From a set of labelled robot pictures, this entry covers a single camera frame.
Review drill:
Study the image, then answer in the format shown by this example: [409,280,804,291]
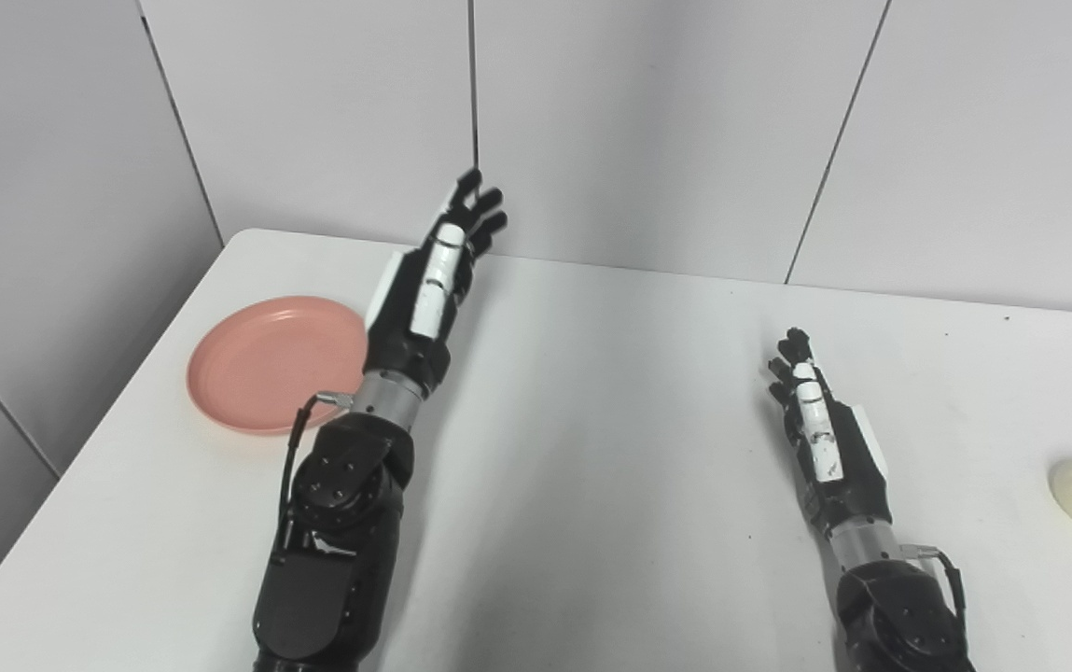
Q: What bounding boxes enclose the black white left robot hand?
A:
[363,168,508,395]

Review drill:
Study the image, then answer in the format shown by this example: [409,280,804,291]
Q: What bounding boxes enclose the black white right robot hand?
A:
[766,328,894,539]

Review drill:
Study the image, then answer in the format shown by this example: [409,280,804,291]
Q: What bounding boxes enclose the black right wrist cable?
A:
[898,543,971,647]

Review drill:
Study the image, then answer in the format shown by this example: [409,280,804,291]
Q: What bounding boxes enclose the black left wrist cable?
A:
[275,391,355,564]

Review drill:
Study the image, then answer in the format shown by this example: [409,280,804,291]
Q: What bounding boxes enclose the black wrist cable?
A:
[898,543,971,647]
[275,391,355,564]

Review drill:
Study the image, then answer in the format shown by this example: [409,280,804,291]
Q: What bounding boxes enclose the pink round plate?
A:
[187,296,370,437]

